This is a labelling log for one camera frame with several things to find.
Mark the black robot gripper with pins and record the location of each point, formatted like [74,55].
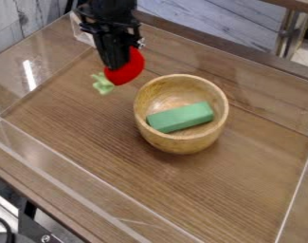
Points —
[109,19]

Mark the red plush fruit green stem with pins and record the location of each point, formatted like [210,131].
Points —
[111,78]

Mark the wooden bowl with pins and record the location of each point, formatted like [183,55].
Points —
[171,91]

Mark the green rectangular block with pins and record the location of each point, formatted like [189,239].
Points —
[181,117]

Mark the clear acrylic front barrier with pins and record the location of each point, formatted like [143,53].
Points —
[86,203]

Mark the clear acrylic corner bracket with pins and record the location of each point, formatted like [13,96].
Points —
[81,35]

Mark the metal frame post background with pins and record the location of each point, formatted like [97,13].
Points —
[291,33]

